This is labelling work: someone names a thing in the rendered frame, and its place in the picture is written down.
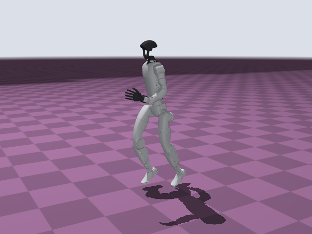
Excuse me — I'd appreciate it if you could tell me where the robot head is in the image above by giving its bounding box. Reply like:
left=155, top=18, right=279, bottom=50
left=140, top=40, right=158, bottom=64

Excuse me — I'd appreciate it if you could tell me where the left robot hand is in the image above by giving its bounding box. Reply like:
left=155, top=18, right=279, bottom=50
left=125, top=88, right=148, bottom=103

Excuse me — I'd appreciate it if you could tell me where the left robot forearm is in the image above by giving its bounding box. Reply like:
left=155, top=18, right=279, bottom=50
left=143, top=88, right=167, bottom=105

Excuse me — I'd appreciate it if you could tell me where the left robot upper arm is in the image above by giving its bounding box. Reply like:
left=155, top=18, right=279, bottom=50
left=153, top=64, right=168, bottom=93

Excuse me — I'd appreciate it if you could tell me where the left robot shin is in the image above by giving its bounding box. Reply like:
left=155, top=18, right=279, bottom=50
left=164, top=145, right=182, bottom=176

